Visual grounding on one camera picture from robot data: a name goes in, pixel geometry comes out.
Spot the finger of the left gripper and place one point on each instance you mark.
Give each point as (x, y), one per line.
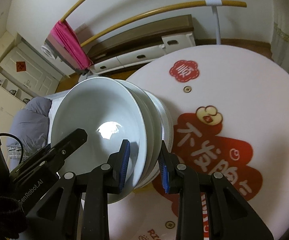
(51, 157)

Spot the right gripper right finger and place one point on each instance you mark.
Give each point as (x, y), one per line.
(171, 177)

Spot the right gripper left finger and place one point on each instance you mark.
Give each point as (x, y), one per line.
(119, 166)

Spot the white bowl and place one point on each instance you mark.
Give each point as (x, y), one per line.
(151, 121)
(159, 130)
(108, 113)

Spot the large grey rimmed plate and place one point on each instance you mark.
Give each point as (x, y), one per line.
(166, 128)

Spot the cream wardrobe cabinet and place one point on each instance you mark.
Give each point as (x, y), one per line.
(12, 99)

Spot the pink printed tablecloth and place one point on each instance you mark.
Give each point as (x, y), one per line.
(230, 114)

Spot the white door with red sign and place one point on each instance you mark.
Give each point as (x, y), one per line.
(23, 69)

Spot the brown grey hanging cloth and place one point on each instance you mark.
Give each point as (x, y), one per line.
(58, 51)

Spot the white floor fan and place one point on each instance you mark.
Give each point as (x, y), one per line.
(47, 50)

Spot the brown topped white tv cabinet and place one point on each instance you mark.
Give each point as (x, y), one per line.
(142, 44)

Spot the pink towel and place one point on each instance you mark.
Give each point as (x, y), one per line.
(65, 35)

